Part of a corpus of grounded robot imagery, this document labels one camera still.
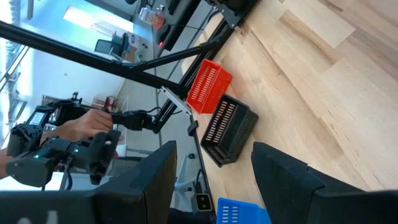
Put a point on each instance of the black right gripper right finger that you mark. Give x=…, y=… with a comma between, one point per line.
x=295, y=199

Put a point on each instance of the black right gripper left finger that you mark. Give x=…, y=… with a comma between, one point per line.
x=140, y=199

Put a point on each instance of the black plastic basket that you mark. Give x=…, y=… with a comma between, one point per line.
x=242, y=130

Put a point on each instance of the red plastic basket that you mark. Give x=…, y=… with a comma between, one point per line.
x=221, y=85

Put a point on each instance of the person's forearm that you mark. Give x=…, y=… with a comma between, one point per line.
x=4, y=163

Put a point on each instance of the white stand base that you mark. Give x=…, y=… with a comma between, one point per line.
x=186, y=186

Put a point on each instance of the blue plastic basket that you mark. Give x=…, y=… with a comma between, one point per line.
x=248, y=214

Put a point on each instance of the person's hand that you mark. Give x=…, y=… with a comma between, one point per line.
x=84, y=126

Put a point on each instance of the brown cardboard box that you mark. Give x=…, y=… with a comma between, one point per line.
x=133, y=46

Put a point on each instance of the dark office chair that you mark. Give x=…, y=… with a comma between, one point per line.
x=105, y=46

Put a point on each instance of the orange and white box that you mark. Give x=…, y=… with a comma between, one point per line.
x=152, y=18

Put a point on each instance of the small table-level camera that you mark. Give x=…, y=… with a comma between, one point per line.
x=202, y=202

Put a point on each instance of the black frame clamp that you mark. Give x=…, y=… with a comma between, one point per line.
x=192, y=128

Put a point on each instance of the silver metal bracket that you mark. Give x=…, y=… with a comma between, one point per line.
x=177, y=101

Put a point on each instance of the black aluminium table frame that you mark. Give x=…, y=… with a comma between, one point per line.
x=77, y=56

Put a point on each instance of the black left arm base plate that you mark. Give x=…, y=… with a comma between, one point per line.
x=231, y=12

